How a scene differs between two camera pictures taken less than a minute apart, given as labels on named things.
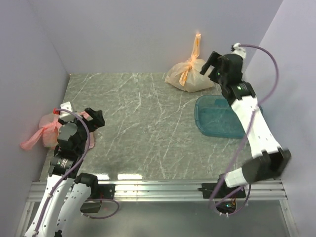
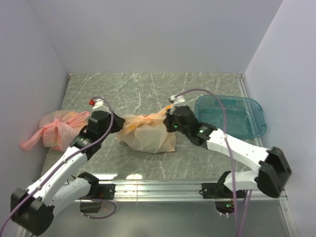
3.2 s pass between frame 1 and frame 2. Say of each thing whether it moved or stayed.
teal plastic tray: stayed
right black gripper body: moved
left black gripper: moved
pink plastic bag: stayed
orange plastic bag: moved
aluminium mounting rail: stayed
